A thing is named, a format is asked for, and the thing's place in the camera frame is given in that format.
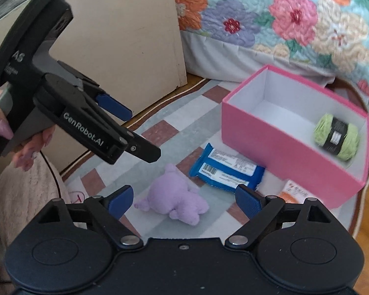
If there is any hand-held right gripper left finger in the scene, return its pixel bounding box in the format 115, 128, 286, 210
37, 185, 144, 250

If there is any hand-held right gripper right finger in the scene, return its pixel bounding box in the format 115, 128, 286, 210
224, 184, 334, 250

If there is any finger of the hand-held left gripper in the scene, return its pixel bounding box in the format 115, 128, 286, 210
58, 61, 133, 122
120, 125, 162, 163

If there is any clear orange-labelled plastic case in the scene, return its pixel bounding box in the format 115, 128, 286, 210
277, 180, 319, 205

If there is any purple plush toy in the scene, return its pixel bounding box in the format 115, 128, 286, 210
134, 163, 210, 225

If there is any blue wipes packet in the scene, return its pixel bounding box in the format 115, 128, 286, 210
189, 143, 266, 193

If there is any pink cardboard box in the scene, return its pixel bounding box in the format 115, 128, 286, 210
221, 64, 369, 209

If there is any person's left hand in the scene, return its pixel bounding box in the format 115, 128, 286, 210
0, 90, 55, 172

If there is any checkered rug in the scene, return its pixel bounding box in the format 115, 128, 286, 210
60, 77, 369, 242

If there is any beige wooden cabinet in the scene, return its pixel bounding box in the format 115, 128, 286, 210
45, 0, 188, 173

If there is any green yarn ball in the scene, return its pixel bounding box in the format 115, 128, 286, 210
313, 113, 360, 161

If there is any floral quilt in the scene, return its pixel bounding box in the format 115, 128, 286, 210
170, 0, 369, 99

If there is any black cable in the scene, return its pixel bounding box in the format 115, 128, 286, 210
38, 150, 62, 200

